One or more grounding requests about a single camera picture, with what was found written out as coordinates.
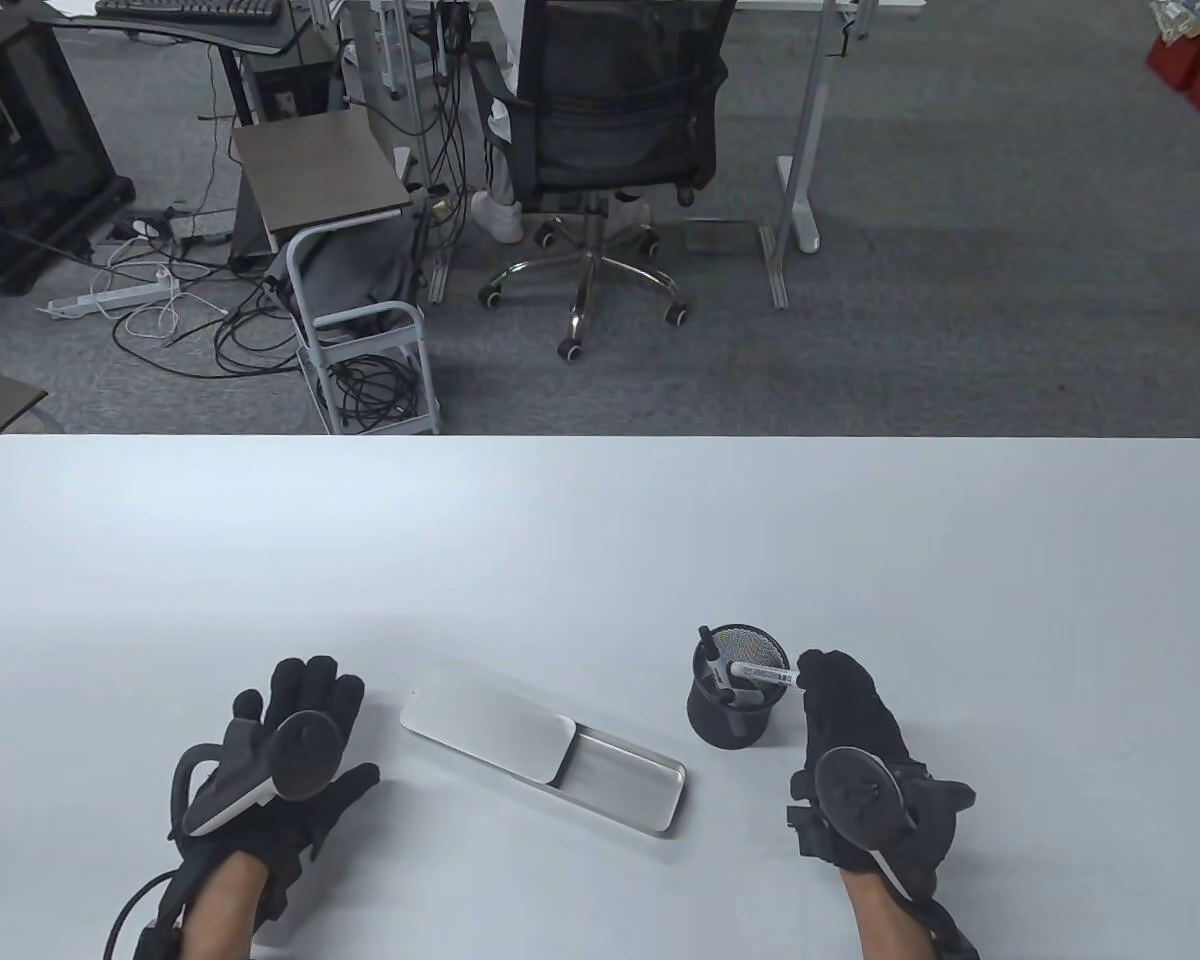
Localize person's left hand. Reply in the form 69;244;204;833
173;655;382;922

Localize person's right hand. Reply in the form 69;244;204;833
788;649;977;893

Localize silver sliding box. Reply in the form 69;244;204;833
400;660;688;839

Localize person's right forearm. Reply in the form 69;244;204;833
838;865;939;960

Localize person's left forearm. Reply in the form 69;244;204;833
180;852;273;960

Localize black and white hand controller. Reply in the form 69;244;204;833
813;745;977;896
169;708;347;839

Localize black mesh pen holder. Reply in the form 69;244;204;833
688;625;792;750

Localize white rolling cart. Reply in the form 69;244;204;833
284;212;440;437

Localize grey bag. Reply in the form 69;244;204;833
288;214;423;338

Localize white power strip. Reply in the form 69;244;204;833
44;277;182;322

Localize brown top side table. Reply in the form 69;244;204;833
231;108;417;257

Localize black cabinet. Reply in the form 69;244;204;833
0;18;137;295

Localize black mesh office chair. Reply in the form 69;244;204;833
468;0;737;362

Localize black desk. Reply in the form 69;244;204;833
48;0;313;127

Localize black keyboard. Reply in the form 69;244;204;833
94;0;285;24

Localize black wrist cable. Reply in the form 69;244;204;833
104;868;179;960

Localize coiled black cables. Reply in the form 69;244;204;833
324;354;422;428

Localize black floor cable bundle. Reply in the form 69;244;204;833
110;270;303;381

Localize white desk frame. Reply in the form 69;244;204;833
758;0;867;310
344;0;463;307

